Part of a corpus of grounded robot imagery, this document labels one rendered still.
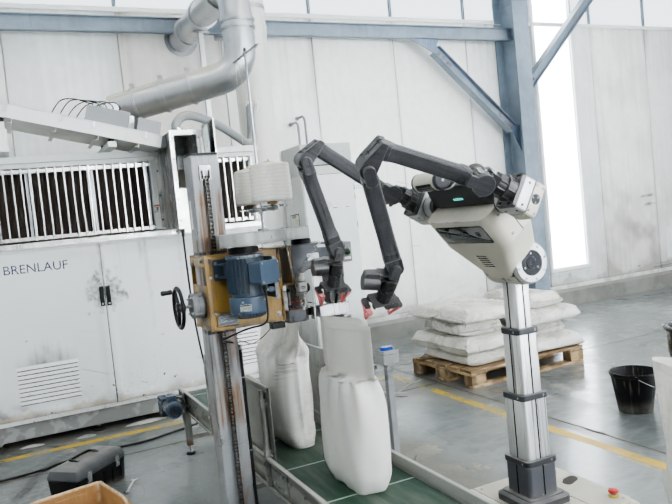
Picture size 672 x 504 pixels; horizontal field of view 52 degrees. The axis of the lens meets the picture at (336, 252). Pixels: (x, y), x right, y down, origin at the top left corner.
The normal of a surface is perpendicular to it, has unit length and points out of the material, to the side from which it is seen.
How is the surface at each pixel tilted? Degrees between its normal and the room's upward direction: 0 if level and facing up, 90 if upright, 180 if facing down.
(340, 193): 90
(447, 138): 90
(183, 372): 91
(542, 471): 90
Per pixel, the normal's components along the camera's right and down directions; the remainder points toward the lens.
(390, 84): 0.43, 0.00
